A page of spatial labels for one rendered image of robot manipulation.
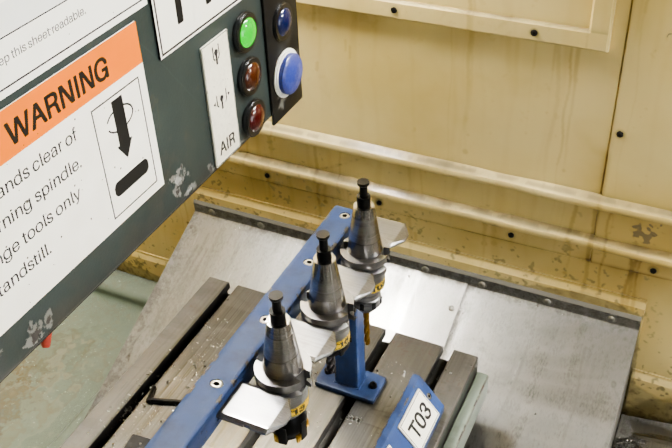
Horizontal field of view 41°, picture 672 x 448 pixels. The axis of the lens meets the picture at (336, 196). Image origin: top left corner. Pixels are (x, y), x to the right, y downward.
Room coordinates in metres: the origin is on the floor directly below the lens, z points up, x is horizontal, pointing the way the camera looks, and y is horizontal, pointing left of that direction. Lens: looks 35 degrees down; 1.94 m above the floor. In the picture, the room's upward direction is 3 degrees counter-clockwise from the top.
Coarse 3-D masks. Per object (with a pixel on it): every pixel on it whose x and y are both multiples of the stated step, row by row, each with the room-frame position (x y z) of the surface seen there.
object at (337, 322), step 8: (352, 296) 0.80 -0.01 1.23; (304, 304) 0.79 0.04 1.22; (352, 304) 0.79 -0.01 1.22; (304, 312) 0.78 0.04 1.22; (312, 312) 0.77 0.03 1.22; (344, 312) 0.77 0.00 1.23; (352, 312) 0.79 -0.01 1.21; (304, 320) 0.78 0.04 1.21; (312, 320) 0.76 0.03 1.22; (320, 320) 0.76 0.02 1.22; (328, 320) 0.76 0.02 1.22; (336, 320) 0.76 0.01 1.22; (344, 320) 0.77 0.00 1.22; (328, 328) 0.76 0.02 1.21; (336, 328) 0.76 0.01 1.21; (344, 328) 0.77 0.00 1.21
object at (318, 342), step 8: (296, 320) 0.77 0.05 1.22; (296, 328) 0.76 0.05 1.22; (304, 328) 0.76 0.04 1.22; (312, 328) 0.76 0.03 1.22; (320, 328) 0.76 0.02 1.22; (296, 336) 0.75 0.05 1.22; (304, 336) 0.74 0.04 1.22; (312, 336) 0.74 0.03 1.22; (320, 336) 0.74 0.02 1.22; (328, 336) 0.74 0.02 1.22; (304, 344) 0.73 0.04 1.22; (312, 344) 0.73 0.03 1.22; (320, 344) 0.73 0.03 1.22; (328, 344) 0.73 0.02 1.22; (312, 352) 0.72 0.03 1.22; (320, 352) 0.72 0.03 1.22; (328, 352) 0.72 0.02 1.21; (312, 360) 0.71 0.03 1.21
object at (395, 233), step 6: (378, 222) 0.95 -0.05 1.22; (384, 222) 0.95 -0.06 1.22; (390, 222) 0.95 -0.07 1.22; (396, 222) 0.95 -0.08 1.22; (384, 228) 0.94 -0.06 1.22; (390, 228) 0.94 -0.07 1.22; (396, 228) 0.94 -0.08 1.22; (402, 228) 0.94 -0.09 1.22; (384, 234) 0.93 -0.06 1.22; (390, 234) 0.93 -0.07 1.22; (396, 234) 0.93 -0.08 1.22; (402, 234) 0.93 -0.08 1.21; (408, 234) 0.93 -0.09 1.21; (390, 240) 0.91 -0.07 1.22; (396, 240) 0.91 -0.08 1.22; (402, 240) 0.91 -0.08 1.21; (390, 246) 0.90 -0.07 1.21
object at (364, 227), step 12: (372, 204) 0.89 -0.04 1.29; (360, 216) 0.88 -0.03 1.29; (372, 216) 0.88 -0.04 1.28; (360, 228) 0.87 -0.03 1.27; (372, 228) 0.88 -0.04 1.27; (348, 240) 0.89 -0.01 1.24; (360, 240) 0.87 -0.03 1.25; (372, 240) 0.87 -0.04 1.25; (348, 252) 0.88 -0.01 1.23; (360, 252) 0.87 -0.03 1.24; (372, 252) 0.87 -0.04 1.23
